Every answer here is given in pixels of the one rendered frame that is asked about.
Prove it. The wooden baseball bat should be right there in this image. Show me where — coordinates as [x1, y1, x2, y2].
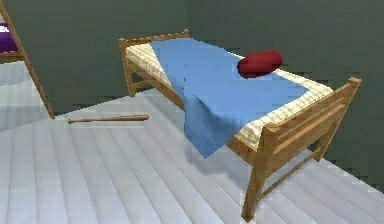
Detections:
[66, 114, 150, 125]

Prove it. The wooden bed with pale mattress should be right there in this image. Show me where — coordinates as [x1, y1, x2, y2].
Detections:
[118, 29, 362, 223]

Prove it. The blue blanket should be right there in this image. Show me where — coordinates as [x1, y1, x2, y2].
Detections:
[149, 37, 310, 159]

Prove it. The wooden door frame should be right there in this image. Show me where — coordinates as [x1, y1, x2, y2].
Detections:
[0, 1, 56, 120]

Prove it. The purple bed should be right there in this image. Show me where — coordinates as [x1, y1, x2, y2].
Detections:
[0, 22, 25, 64]

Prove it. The dark red pillow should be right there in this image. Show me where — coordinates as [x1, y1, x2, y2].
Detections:
[236, 50, 284, 80]

